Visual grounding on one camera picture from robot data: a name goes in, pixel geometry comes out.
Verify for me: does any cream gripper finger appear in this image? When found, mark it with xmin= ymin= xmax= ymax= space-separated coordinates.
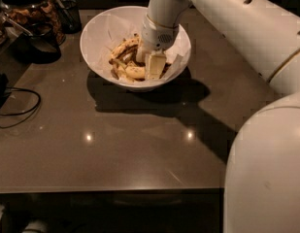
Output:
xmin=146 ymin=51 xmax=167 ymax=80
xmin=136 ymin=45 xmax=150 ymax=62

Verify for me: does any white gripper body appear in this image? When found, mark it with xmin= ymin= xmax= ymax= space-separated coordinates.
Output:
xmin=141 ymin=15 xmax=179 ymax=51

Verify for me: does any yellow spotted banana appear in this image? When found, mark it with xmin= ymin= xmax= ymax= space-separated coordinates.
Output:
xmin=125 ymin=66 xmax=146 ymax=80

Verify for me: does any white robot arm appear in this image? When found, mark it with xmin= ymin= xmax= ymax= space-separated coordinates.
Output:
xmin=142 ymin=0 xmax=300 ymax=233

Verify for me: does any banana peel pile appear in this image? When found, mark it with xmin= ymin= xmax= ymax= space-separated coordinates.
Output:
xmin=109 ymin=34 xmax=171 ymax=83

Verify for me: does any white ceramic bowl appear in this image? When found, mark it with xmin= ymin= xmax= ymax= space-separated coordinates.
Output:
xmin=80 ymin=6 xmax=191 ymax=92

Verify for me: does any white paper bowl liner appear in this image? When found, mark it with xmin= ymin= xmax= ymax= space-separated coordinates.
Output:
xmin=97 ymin=16 xmax=191 ymax=89

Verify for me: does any black mesh pen cup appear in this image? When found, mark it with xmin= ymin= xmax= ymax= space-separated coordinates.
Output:
xmin=56 ymin=1 xmax=82 ymax=34

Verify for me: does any black mug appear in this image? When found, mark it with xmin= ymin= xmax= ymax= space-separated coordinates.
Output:
xmin=14 ymin=23 xmax=61 ymax=64

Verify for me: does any glass jar with snacks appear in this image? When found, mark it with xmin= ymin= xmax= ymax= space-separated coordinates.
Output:
xmin=0 ymin=0 xmax=65 ymax=45

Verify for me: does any black cable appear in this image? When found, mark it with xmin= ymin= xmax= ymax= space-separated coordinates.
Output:
xmin=0 ymin=86 xmax=43 ymax=130

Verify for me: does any metal spoon handle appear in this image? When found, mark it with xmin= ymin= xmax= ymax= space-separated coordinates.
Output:
xmin=0 ymin=12 xmax=34 ymax=36

